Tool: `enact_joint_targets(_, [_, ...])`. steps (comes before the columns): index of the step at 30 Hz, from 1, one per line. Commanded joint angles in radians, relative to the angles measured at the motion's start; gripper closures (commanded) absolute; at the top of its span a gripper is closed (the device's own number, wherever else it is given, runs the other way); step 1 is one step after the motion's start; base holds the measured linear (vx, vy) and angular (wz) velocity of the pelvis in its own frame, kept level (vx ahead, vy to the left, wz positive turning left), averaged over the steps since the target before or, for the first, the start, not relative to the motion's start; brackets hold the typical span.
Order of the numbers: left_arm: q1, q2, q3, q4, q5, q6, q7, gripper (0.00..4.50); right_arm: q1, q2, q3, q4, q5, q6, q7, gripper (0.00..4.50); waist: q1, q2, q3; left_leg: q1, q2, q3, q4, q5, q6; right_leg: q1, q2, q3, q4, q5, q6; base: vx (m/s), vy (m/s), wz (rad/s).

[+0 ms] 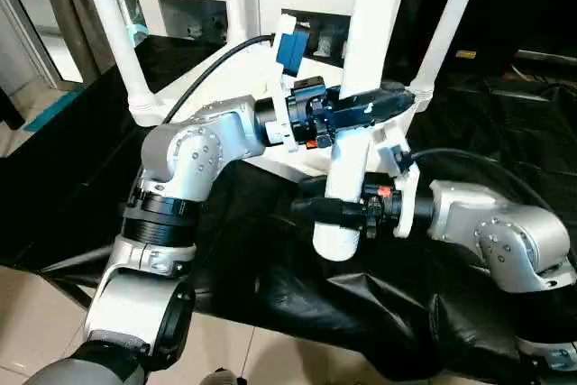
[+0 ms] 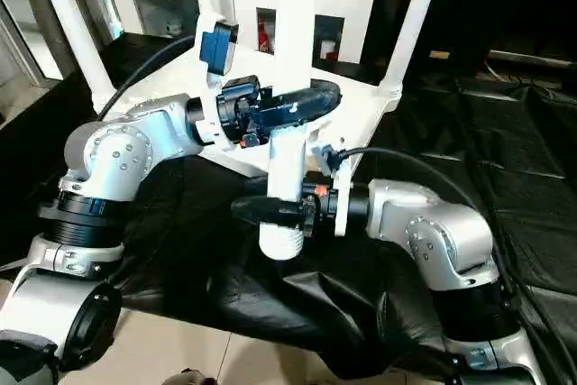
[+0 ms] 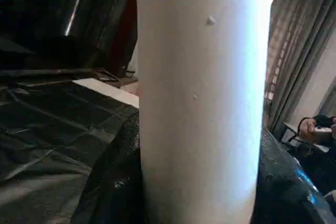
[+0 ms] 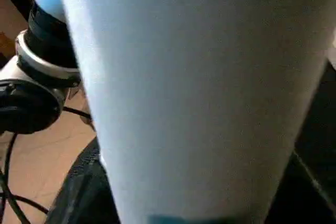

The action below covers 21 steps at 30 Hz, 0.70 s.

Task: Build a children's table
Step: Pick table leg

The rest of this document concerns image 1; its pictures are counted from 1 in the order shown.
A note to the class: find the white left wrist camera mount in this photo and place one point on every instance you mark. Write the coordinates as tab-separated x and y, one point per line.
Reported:
277	101

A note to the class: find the white plastic table top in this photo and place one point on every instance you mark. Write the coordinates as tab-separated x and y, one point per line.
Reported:
234	83

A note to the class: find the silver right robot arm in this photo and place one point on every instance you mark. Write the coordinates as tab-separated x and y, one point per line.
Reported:
496	222

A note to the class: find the light blue packaged box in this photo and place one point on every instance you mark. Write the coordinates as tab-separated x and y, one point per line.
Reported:
130	11

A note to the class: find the white plastic table leg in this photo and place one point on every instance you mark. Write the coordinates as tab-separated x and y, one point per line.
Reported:
446	29
369	20
117	42
233	2

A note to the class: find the teal floor mat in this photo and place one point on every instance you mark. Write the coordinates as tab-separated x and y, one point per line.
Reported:
54	110

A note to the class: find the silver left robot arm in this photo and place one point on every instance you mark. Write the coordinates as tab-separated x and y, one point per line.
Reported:
198	150

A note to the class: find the grey curtain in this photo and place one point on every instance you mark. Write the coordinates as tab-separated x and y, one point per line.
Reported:
67	15

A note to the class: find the black fabric bag yellow label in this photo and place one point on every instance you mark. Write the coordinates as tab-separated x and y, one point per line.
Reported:
518	2

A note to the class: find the black work mat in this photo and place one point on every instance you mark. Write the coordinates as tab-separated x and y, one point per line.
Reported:
293	295

